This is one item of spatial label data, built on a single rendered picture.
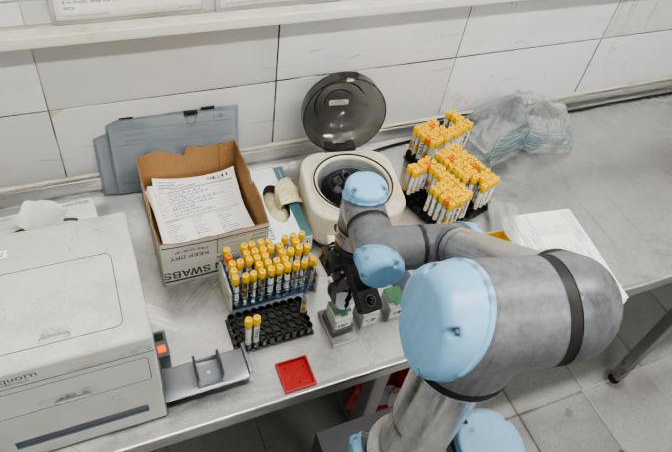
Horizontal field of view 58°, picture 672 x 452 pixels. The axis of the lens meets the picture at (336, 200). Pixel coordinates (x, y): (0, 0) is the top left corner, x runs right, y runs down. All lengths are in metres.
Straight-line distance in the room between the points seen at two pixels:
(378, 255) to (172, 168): 0.73
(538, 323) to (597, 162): 1.44
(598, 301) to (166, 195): 1.10
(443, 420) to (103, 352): 0.53
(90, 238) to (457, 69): 1.10
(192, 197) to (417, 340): 0.97
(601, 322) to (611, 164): 1.42
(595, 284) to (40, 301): 0.81
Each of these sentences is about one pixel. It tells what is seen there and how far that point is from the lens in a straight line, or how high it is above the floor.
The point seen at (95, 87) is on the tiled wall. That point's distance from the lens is 1.45.
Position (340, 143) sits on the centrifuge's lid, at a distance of 1.60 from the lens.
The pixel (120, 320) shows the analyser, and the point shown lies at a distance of 1.03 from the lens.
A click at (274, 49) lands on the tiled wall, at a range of 1.48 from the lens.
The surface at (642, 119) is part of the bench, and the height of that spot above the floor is 0.87.
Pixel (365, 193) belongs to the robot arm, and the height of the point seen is 1.32.
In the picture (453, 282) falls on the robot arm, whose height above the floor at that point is 1.59.
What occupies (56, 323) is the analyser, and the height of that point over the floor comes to 1.18.
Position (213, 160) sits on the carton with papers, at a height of 0.97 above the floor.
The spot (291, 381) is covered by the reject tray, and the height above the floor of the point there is 0.88.
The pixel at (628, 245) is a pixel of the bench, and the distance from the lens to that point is 1.81.
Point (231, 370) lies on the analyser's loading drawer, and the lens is 1.26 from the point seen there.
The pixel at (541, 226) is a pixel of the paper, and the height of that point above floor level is 0.89.
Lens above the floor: 2.04
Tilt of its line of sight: 46 degrees down
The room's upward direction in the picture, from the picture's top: 10 degrees clockwise
